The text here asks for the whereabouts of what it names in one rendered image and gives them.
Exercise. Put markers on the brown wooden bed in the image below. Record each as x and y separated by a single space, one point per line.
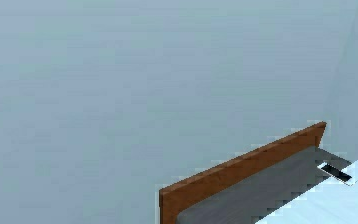
240 173

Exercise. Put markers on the black and white phone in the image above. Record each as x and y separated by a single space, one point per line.
337 174

